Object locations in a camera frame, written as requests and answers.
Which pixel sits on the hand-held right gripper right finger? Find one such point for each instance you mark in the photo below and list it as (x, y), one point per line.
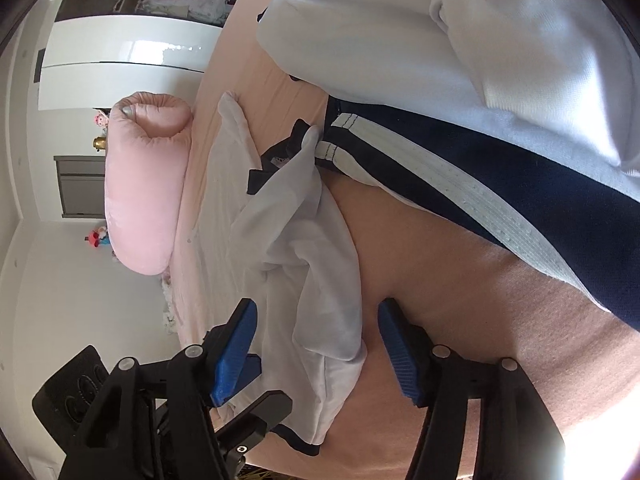
(397, 355)

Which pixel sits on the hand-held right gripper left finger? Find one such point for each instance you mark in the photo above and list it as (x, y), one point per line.
(235, 355)

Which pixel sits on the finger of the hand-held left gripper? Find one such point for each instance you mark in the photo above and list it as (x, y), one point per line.
(252, 367)
(265, 410)

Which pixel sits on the white T-shirt with navy collar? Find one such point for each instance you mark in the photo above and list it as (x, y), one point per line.
(300, 260)

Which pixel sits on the white jacket with navy stripes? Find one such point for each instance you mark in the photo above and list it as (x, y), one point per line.
(400, 35)

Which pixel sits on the bed with pink sheet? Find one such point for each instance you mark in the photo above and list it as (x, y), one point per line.
(450, 310)

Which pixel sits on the white crumpled cloth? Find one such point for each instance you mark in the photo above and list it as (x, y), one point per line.
(168, 310)

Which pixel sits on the red and blue plush toy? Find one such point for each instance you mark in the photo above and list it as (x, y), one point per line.
(97, 237)

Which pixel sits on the pink pillow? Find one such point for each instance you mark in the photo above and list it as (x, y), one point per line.
(145, 185)

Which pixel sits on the grey cabinet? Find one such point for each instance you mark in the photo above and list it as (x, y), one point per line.
(80, 185)

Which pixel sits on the gold ornament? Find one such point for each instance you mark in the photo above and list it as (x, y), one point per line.
(99, 145)

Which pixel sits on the pink doll figure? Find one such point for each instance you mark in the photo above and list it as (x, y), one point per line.
(100, 120)

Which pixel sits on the white glossy cabinet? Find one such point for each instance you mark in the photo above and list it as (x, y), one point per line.
(125, 80)

